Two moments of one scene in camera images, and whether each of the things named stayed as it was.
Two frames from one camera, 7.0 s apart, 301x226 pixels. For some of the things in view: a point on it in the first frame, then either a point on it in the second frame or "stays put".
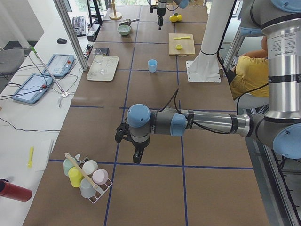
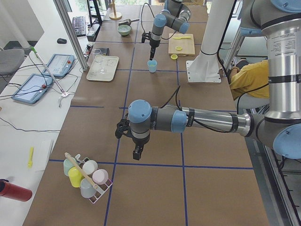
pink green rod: [35, 51] stays put
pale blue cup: [86, 188] stays put
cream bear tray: [103, 68] stays put
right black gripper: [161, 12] → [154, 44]
